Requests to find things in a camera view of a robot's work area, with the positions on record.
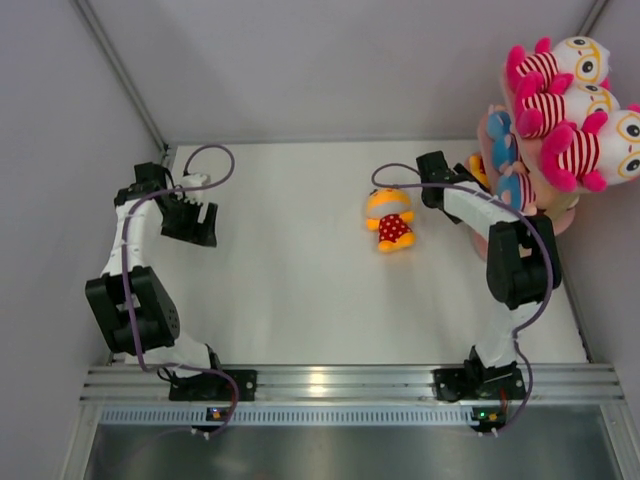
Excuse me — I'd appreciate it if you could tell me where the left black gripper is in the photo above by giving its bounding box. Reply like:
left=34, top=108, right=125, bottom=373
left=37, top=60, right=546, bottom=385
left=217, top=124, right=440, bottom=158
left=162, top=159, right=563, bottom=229
left=161, top=193, right=217, bottom=247

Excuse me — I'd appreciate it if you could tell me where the yellow bear plush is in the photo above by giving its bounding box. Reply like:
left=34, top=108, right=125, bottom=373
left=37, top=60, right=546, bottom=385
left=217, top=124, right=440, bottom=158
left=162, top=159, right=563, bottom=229
left=468, top=153, right=490, bottom=190
left=365, top=188, right=416, bottom=253

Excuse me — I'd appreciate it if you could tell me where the boy plush black hair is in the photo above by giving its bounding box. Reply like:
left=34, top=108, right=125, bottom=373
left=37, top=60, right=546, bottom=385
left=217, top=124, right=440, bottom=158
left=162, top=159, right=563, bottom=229
left=497, top=168, right=538, bottom=216

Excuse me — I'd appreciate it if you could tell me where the pink panda plush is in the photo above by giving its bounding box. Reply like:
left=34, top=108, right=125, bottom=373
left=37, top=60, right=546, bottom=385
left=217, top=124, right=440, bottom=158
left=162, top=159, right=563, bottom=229
left=514, top=75, right=620, bottom=139
left=539, top=104, right=639, bottom=193
left=505, top=36, right=610, bottom=92

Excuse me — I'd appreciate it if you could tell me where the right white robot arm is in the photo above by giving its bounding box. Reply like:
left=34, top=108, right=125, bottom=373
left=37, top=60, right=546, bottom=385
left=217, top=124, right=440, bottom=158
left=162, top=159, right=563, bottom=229
left=416, top=151, right=562, bottom=402

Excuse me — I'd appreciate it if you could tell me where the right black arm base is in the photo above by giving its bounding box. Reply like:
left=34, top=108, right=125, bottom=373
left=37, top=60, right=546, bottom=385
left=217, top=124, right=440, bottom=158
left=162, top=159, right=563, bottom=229
left=434, top=365, right=526, bottom=403

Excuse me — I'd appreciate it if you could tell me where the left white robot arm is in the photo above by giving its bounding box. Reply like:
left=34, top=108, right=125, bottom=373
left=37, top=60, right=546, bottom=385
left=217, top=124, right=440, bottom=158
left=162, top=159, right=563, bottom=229
left=85, top=163, right=226, bottom=400

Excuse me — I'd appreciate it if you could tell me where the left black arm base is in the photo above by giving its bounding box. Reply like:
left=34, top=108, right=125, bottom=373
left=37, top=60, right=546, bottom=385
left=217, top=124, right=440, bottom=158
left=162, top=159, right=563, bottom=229
left=158, top=369, right=258, bottom=402

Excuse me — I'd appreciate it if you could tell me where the pink three-tier shelf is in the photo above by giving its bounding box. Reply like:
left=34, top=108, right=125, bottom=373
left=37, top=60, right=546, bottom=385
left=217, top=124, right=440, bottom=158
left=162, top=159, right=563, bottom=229
left=462, top=74, right=581, bottom=261

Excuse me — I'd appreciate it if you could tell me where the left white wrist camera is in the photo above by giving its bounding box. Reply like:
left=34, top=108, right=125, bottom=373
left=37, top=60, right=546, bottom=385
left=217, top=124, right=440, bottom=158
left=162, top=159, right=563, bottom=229
left=178, top=173, right=210, bottom=203

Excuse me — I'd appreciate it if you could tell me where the aluminium front rail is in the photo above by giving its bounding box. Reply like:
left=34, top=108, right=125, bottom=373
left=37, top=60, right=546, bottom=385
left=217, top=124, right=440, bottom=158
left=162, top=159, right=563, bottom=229
left=80, top=364, right=625, bottom=405

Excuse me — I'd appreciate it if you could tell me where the white slotted cable duct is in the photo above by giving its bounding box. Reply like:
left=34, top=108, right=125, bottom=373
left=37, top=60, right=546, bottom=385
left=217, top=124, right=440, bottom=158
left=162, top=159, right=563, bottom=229
left=100, top=404, right=486, bottom=427

